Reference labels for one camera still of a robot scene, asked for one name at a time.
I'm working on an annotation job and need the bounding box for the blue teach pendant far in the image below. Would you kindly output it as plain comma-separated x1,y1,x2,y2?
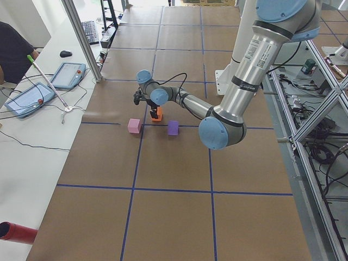
50,62,86,90

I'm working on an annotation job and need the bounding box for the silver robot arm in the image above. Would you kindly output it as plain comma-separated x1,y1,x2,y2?
134,1,322,150

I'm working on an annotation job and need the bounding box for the black computer mouse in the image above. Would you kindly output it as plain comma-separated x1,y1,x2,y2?
59,50,72,58

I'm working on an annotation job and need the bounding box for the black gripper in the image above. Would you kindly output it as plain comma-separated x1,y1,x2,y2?
147,99,159,119

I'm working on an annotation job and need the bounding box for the black computer keyboard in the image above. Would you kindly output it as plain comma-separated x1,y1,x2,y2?
81,21,100,45

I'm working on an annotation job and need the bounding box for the person in dark shirt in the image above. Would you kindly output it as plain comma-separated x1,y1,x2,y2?
1,22,39,84

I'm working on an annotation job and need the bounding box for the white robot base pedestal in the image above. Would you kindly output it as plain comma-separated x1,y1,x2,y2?
215,0,258,95

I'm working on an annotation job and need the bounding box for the grey aluminium frame post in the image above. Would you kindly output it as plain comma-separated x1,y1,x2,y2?
61,0,102,83

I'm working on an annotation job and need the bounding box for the purple foam cube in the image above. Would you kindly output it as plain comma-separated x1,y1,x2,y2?
167,120,179,136

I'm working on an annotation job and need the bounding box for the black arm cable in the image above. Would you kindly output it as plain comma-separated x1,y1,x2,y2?
160,72,189,95

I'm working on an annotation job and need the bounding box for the red cylinder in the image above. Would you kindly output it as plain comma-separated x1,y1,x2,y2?
1,221,38,245

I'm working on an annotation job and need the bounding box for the pink foam cube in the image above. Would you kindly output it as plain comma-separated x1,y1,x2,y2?
127,118,142,134

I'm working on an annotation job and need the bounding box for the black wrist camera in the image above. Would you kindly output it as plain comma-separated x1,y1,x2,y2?
133,91,142,105

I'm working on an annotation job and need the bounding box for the brown paper table cover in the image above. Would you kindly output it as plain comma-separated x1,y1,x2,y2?
28,7,311,260

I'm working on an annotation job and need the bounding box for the blue teach pendant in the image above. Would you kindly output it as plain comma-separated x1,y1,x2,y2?
50,62,86,90
4,82,55,119

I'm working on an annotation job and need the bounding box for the blue teach pendant near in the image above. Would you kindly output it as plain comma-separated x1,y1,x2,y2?
4,82,55,119

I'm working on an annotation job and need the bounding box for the aluminium side frame rail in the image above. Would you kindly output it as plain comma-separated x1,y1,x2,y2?
260,16,348,261

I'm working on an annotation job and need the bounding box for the orange foam cube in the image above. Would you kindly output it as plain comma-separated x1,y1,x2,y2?
151,107,163,122

